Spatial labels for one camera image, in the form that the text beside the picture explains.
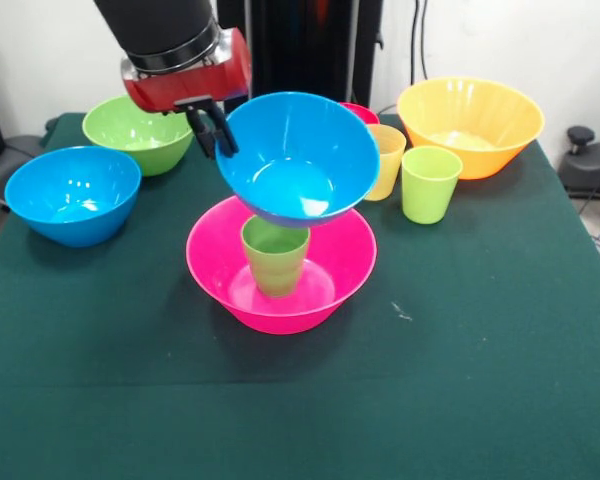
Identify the pink plastic bowl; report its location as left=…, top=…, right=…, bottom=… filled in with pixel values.
left=185, top=195, right=379, bottom=336

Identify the large blue plastic bowl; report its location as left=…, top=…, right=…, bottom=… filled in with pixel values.
left=3, top=145, right=142, bottom=249
left=214, top=91, right=380, bottom=230

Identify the black knob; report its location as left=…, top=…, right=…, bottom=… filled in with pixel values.
left=567, top=125, right=595, bottom=156

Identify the yellow plastic cup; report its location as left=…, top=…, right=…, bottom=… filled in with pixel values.
left=363, top=123, right=408, bottom=202

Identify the light green plastic cup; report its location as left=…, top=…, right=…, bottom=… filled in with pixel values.
left=401, top=146, right=464, bottom=225

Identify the stepped green plastic cup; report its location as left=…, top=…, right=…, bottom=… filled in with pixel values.
left=240, top=215, right=312, bottom=299

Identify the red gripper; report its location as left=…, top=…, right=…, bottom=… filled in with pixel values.
left=119, top=27, right=254, bottom=160

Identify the green plastic bowl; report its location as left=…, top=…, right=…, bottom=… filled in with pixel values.
left=81, top=94, right=195, bottom=177

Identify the grey stand base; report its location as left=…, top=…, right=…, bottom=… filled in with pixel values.
left=559, top=142, right=600, bottom=201

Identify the dark green table cloth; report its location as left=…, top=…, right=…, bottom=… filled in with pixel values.
left=0, top=112, right=600, bottom=480

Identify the black hanging cable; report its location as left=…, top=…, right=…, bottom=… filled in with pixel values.
left=409, top=0, right=430, bottom=87

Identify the orange plastic bowl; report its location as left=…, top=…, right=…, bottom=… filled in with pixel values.
left=396, top=76, right=546, bottom=181

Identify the red plastic bowl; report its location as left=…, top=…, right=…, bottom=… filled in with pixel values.
left=339, top=102, right=381, bottom=126

